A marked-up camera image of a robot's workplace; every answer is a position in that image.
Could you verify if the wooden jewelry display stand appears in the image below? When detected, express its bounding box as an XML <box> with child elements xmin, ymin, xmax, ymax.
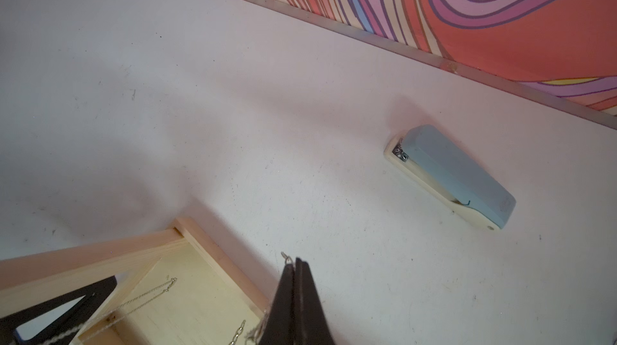
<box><xmin>1</xmin><ymin>217</ymin><xmax>270</xmax><ymax>344</ymax></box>

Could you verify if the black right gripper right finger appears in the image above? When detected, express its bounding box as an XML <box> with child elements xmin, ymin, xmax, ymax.
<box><xmin>293</xmin><ymin>258</ymin><xmax>335</xmax><ymax>345</ymax></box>

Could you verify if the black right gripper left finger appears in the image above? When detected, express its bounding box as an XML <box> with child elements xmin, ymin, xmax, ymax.
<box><xmin>259</xmin><ymin>258</ymin><xmax>295</xmax><ymax>345</ymax></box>

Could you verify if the chunky silver chain necklace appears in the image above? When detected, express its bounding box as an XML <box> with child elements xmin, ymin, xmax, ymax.
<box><xmin>228</xmin><ymin>251</ymin><xmax>295</xmax><ymax>345</ymax></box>

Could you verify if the thin silver necklace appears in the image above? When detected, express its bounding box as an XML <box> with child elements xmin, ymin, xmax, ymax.
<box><xmin>47</xmin><ymin>276</ymin><xmax>178</xmax><ymax>345</ymax></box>

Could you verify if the blue grey stapler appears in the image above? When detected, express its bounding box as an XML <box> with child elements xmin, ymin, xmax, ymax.
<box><xmin>384</xmin><ymin>125</ymin><xmax>516</xmax><ymax>231</ymax></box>

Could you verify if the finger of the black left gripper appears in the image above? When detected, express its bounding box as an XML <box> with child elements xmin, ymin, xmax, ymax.
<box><xmin>1</xmin><ymin>276</ymin><xmax>117</xmax><ymax>344</ymax></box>

